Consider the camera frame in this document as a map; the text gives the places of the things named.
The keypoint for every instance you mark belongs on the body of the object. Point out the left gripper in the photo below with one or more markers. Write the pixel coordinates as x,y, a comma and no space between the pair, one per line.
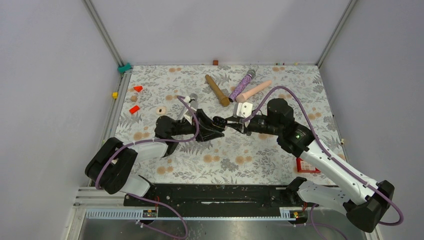
205,134

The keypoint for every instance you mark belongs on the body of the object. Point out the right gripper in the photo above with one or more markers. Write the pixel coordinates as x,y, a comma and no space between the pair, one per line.
243,130

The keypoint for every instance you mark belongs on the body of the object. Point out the beige charging case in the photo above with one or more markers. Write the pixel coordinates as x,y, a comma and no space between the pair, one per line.
161,111

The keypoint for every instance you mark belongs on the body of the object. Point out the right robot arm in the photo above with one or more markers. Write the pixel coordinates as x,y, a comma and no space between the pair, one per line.
362,199

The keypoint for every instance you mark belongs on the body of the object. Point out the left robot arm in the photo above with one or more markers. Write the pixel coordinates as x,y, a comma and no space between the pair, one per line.
111,167

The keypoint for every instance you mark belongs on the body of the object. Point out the silver microphone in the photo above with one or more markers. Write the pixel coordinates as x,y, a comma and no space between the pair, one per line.
181,113

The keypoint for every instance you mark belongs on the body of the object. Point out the pink microphone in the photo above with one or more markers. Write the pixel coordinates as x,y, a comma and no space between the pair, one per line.
243,97

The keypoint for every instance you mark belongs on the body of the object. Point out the gold microphone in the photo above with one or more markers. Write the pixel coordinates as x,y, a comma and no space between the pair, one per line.
222,98

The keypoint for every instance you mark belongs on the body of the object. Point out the floral table mat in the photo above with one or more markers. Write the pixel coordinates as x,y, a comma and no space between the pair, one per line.
234,158

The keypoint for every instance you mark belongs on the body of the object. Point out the purple glitter microphone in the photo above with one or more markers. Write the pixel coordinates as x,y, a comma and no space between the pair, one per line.
251,73

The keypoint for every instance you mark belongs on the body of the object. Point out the red triangle block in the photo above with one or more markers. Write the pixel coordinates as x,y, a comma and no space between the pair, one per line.
138,88

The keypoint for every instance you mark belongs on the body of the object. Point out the beige small block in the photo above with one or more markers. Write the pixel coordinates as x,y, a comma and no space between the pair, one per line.
133,98

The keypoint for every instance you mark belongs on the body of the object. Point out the red box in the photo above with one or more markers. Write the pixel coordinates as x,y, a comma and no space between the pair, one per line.
304,167

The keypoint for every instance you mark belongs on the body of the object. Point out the teal corner clip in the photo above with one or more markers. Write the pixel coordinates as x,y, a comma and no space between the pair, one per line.
124,68

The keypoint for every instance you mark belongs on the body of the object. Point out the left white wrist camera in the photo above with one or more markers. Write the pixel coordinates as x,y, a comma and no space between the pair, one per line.
191,106

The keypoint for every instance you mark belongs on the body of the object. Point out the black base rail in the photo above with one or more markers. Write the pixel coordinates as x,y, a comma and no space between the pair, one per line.
218,200

